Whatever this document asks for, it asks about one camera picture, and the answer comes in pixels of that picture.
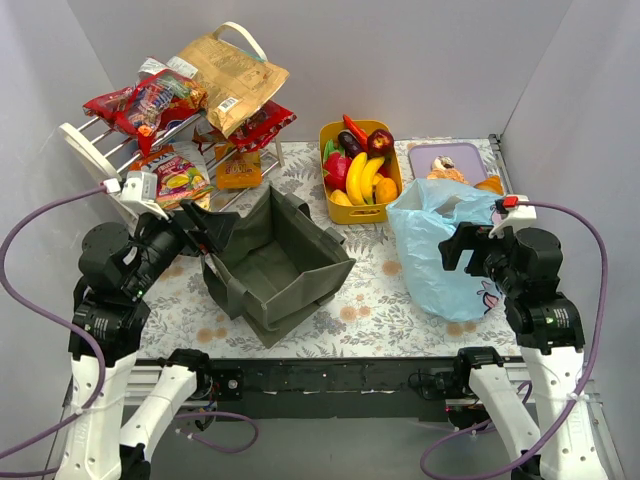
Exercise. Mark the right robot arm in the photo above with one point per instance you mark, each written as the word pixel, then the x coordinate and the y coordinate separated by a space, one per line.
pixel 556 442

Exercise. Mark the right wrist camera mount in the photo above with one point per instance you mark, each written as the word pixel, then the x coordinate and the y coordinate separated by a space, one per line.
pixel 512 211

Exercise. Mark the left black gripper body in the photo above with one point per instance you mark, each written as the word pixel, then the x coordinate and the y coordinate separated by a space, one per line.
pixel 185 226

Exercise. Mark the red chili pepper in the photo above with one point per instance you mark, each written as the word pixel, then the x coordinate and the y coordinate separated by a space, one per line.
pixel 356 130

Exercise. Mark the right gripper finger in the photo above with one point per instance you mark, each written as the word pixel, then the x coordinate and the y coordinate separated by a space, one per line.
pixel 449 253
pixel 468 236

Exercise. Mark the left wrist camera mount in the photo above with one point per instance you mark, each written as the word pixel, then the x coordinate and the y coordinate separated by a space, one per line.
pixel 136 194

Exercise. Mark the green canvas tote bag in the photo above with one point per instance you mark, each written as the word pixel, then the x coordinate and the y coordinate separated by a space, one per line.
pixel 277 268

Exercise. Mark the red apple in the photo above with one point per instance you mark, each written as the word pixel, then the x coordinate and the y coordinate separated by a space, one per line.
pixel 380 143

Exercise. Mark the brown paper snack bag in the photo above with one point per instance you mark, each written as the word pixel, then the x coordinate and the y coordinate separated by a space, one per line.
pixel 237 83

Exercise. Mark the yellow banana bunch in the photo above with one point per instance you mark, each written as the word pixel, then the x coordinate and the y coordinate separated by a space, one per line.
pixel 360 176

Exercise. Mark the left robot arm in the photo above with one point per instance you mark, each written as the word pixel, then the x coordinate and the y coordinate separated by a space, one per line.
pixel 118 268

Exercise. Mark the pink dragon fruit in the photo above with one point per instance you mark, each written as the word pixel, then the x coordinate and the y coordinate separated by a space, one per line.
pixel 335 166

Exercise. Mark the red candy bag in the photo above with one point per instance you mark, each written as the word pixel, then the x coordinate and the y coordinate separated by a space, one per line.
pixel 141 111

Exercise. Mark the orange croissant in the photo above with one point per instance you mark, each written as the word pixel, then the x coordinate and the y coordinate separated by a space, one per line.
pixel 491 184

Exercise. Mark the orange fruit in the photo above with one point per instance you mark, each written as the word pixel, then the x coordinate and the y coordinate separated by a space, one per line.
pixel 386 191

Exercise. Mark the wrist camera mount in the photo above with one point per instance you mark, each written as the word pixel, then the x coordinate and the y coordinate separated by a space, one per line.
pixel 136 194
pixel 512 211

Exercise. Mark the chocolate white donut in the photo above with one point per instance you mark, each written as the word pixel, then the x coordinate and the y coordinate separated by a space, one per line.
pixel 442 163

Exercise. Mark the purple eggplant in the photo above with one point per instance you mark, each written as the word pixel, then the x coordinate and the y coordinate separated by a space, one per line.
pixel 349 144

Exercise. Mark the colourful fruit candy bag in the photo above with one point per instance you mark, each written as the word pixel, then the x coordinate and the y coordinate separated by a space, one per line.
pixel 181 174

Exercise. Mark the red snack bag lower shelf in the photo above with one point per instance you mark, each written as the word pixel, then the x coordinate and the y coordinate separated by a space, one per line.
pixel 261 128

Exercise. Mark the purple tray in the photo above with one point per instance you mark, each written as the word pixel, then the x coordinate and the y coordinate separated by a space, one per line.
pixel 466 157

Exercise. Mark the yellow plastic fruit basket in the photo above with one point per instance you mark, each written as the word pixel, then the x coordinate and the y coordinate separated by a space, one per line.
pixel 365 214

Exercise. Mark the white metal shelf rack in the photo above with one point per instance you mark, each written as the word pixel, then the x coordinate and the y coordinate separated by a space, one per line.
pixel 99 164

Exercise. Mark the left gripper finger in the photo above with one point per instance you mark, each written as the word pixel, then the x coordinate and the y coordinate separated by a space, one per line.
pixel 192 217
pixel 215 229

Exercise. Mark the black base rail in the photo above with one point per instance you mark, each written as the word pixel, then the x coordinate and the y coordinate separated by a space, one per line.
pixel 323 388

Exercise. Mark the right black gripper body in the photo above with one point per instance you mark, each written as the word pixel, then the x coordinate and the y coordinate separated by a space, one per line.
pixel 473 251

